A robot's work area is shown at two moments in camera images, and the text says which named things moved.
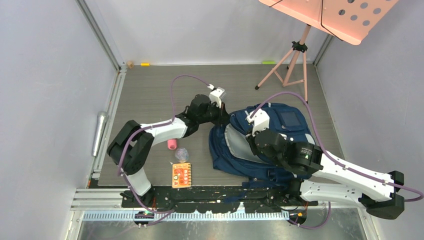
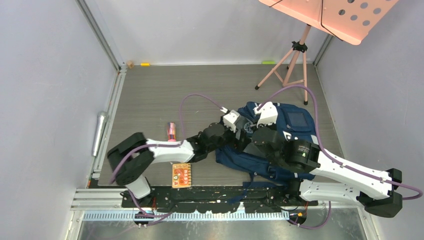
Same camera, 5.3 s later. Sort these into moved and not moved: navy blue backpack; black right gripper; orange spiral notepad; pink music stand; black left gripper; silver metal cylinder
Moved: black left gripper; navy blue backpack
Not moved: silver metal cylinder; orange spiral notepad; black right gripper; pink music stand
